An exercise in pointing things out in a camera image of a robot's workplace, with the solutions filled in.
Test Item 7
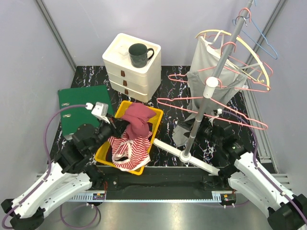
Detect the maroon tank top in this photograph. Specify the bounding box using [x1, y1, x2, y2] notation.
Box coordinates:
[121, 103, 156, 140]

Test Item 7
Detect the red white striped tank top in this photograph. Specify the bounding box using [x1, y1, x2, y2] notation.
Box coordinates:
[108, 132, 152, 172]

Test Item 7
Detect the pink hanger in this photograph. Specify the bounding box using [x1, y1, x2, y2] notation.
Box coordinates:
[167, 42, 272, 93]
[196, 8, 273, 82]
[156, 97, 268, 130]

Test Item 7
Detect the light blue wire hanger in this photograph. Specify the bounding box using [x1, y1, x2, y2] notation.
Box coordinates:
[232, 12, 279, 60]

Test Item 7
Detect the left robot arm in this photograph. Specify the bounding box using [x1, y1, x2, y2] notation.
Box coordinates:
[1, 116, 129, 230]

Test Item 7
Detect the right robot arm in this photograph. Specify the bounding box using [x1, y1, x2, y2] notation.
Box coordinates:
[196, 121, 307, 230]

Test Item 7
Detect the cream plastic hanger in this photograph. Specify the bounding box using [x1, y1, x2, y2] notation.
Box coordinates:
[195, 29, 273, 92]

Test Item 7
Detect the pink hanger top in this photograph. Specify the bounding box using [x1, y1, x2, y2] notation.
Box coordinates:
[167, 42, 272, 93]

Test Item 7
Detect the white rack base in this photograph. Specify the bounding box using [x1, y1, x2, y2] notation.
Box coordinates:
[153, 138, 220, 176]

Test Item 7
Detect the grey clothes rack pole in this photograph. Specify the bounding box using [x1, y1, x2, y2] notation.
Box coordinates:
[183, 0, 253, 157]

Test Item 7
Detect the white drawer unit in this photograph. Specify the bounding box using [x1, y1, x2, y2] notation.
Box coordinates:
[102, 33, 161, 103]

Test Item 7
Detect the dark green mug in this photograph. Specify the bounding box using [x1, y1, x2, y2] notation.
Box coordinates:
[128, 43, 154, 68]

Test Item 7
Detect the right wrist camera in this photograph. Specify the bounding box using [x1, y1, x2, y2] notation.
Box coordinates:
[209, 108, 223, 124]

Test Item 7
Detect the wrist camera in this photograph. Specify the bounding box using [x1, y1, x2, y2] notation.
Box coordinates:
[85, 102, 110, 124]
[209, 108, 223, 124]

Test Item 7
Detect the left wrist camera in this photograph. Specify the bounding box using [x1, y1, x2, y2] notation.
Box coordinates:
[85, 102, 110, 124]

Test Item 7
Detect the green ring binder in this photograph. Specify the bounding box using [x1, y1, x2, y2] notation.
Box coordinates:
[58, 85, 115, 141]

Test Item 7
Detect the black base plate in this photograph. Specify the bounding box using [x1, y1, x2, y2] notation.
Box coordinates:
[98, 165, 234, 202]

